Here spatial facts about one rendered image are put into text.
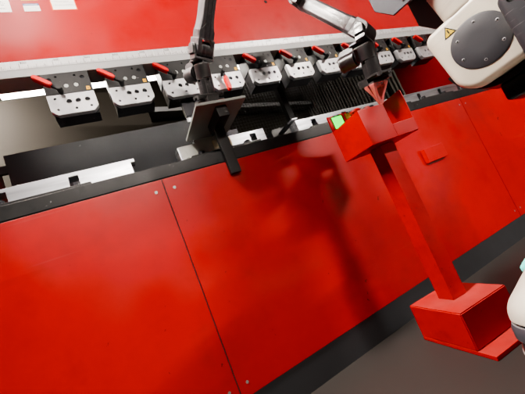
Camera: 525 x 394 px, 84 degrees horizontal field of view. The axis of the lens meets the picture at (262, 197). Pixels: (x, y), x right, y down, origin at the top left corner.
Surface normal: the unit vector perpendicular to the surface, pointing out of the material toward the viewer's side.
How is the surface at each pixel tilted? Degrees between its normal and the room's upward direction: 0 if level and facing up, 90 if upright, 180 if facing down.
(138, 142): 90
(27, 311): 90
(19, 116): 90
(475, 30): 90
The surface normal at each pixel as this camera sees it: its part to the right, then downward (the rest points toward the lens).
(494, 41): -0.75, 0.23
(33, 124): 0.54, -0.32
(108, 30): 0.35, -0.26
